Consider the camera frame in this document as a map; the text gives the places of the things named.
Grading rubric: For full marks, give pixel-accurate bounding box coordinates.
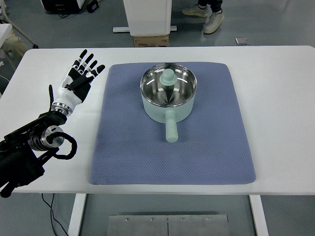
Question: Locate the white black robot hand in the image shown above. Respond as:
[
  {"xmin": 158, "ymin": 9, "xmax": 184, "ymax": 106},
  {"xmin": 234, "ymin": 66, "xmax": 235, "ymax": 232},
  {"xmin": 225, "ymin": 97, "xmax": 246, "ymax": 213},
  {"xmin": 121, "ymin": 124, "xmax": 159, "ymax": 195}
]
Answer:
[{"xmin": 51, "ymin": 49, "xmax": 105, "ymax": 116}]

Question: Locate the blue quilted mat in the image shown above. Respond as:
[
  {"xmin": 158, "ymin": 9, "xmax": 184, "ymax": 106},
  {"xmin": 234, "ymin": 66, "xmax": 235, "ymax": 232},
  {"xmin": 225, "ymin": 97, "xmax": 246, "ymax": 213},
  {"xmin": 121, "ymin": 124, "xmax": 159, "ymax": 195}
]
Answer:
[{"xmin": 90, "ymin": 62, "xmax": 256, "ymax": 185}]

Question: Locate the white table leg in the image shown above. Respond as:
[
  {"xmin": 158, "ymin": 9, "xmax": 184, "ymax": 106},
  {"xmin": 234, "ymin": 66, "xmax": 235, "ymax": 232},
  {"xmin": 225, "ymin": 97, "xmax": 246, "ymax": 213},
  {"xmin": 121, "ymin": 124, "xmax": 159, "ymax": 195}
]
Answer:
[
  {"xmin": 67, "ymin": 193, "xmax": 87, "ymax": 236},
  {"xmin": 249, "ymin": 195, "xmax": 269, "ymax": 236}
]

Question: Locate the person in dark trousers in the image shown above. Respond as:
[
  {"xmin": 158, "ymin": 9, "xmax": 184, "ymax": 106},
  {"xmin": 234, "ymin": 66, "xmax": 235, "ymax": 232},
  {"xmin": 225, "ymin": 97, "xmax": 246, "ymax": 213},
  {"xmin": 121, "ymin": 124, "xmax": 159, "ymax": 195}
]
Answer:
[{"xmin": 182, "ymin": 0, "xmax": 224, "ymax": 34}]

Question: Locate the green pot with handle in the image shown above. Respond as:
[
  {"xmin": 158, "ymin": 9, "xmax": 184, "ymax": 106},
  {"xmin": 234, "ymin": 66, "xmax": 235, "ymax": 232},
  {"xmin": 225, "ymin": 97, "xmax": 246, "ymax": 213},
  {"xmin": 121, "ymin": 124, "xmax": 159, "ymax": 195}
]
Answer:
[{"xmin": 140, "ymin": 62, "xmax": 198, "ymax": 143}]

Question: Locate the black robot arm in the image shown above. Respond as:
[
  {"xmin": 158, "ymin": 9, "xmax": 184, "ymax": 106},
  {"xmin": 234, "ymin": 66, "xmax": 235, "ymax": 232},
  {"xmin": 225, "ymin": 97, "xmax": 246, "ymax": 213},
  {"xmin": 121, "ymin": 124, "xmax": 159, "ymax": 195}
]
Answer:
[{"xmin": 0, "ymin": 109, "xmax": 77, "ymax": 198}]

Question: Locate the white side table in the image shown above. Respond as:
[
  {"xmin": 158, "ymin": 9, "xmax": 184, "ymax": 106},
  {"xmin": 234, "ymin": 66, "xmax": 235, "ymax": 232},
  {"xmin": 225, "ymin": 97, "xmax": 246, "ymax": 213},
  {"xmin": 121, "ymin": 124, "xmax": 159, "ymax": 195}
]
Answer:
[{"xmin": 0, "ymin": 24, "xmax": 12, "ymax": 47}]

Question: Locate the left white table leg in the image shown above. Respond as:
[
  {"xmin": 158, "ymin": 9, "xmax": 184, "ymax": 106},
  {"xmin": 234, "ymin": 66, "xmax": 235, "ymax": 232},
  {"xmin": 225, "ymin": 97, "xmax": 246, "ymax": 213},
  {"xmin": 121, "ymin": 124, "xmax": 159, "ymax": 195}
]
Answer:
[{"xmin": 67, "ymin": 193, "xmax": 87, "ymax": 236}]

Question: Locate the person in beige trousers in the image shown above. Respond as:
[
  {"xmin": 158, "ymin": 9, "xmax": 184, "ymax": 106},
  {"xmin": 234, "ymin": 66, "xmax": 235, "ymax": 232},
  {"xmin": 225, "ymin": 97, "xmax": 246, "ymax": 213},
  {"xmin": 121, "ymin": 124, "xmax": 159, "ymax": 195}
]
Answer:
[{"xmin": 1, "ymin": 30, "xmax": 28, "ymax": 66}]

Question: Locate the glass lid green knob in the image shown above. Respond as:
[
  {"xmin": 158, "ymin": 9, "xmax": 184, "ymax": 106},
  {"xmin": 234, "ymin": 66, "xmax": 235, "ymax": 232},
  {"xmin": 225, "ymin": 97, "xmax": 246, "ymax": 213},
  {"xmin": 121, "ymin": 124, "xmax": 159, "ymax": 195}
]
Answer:
[{"xmin": 140, "ymin": 63, "xmax": 197, "ymax": 108}]

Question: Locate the grey floor tile plate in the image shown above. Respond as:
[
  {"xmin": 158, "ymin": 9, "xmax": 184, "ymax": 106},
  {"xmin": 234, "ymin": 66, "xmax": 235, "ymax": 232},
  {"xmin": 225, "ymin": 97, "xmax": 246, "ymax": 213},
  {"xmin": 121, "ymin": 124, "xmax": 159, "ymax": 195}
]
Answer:
[{"xmin": 235, "ymin": 37, "xmax": 249, "ymax": 45}]

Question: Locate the right white table leg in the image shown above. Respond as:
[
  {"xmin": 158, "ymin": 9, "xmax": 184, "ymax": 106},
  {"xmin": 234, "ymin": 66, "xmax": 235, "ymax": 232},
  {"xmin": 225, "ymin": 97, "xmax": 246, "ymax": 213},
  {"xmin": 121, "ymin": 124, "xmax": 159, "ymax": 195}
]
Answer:
[{"xmin": 249, "ymin": 195, "xmax": 269, "ymax": 236}]

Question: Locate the black equipment case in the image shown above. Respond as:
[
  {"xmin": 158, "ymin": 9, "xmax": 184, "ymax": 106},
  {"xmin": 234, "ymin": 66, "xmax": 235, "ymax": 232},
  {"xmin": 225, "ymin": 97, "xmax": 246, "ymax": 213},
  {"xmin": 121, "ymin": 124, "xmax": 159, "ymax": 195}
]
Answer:
[{"xmin": 40, "ymin": 0, "xmax": 99, "ymax": 15}]

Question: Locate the black floor cable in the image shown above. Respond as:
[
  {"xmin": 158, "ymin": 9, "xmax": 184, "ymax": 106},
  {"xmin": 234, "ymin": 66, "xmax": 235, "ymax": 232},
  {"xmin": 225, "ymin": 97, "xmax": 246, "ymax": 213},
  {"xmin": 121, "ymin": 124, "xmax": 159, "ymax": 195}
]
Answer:
[{"xmin": 41, "ymin": 193, "xmax": 68, "ymax": 236}]

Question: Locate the white cabinet on floor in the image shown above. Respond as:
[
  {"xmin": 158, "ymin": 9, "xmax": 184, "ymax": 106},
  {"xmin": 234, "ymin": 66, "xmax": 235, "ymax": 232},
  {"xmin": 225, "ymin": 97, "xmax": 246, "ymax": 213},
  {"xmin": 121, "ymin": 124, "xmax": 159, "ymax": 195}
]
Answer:
[{"xmin": 113, "ymin": 0, "xmax": 177, "ymax": 37}]

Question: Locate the cardboard box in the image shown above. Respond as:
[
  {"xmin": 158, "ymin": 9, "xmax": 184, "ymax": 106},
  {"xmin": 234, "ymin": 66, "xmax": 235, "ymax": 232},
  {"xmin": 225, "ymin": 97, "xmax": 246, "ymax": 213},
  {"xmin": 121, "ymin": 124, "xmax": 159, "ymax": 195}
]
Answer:
[{"xmin": 133, "ymin": 35, "xmax": 169, "ymax": 48}]

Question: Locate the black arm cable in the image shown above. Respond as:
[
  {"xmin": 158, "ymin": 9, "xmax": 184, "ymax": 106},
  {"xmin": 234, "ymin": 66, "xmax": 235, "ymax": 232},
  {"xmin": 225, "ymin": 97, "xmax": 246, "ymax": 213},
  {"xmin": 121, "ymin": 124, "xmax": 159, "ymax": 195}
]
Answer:
[{"xmin": 48, "ymin": 132, "xmax": 78, "ymax": 160}]

